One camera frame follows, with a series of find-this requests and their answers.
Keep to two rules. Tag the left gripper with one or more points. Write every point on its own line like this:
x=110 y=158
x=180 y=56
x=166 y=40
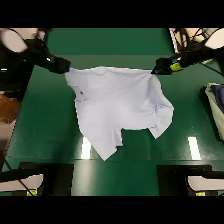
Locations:
x=60 y=64

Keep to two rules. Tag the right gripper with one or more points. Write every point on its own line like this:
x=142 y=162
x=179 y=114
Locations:
x=164 y=66

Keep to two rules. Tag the white T-shirt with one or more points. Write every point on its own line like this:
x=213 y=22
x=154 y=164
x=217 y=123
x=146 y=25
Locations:
x=120 y=106

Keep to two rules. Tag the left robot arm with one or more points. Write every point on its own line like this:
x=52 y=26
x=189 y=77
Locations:
x=20 y=56

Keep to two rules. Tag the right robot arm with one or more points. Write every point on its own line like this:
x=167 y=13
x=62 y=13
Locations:
x=203 y=50

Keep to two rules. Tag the blue garment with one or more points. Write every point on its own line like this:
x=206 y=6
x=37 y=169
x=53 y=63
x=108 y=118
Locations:
x=219 y=96

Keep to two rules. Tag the pale garment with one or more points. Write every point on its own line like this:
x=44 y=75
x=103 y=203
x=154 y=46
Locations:
x=216 y=110

